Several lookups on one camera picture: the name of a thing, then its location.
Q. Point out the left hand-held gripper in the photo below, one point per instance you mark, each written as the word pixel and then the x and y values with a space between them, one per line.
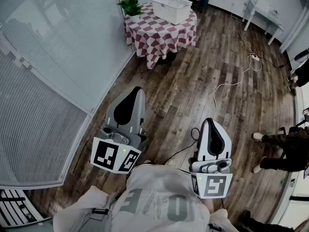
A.
pixel 116 139

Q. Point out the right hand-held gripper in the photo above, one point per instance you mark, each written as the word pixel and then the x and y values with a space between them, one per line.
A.
pixel 214 167

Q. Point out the white plastic laundry basket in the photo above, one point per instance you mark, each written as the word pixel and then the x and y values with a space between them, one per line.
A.
pixel 178 16

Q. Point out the person's shoe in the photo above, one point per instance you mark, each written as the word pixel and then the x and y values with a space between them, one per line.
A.
pixel 257 136
pixel 170 162
pixel 258 165

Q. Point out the black round table base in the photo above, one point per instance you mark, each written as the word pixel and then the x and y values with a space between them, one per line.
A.
pixel 166 59

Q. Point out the person's light shirt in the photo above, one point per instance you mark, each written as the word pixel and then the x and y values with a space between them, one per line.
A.
pixel 157 190

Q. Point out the white power strip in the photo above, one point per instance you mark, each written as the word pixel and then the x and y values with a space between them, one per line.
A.
pixel 255 57

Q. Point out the potted green plant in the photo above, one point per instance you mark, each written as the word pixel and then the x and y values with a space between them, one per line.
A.
pixel 131 7

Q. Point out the blue waste bin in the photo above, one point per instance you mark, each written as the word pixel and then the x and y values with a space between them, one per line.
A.
pixel 205 2

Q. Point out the white side desk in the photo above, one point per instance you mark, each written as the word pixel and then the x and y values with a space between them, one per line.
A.
pixel 265 18

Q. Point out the white slatted rack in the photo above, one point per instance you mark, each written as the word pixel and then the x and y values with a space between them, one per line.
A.
pixel 14 207

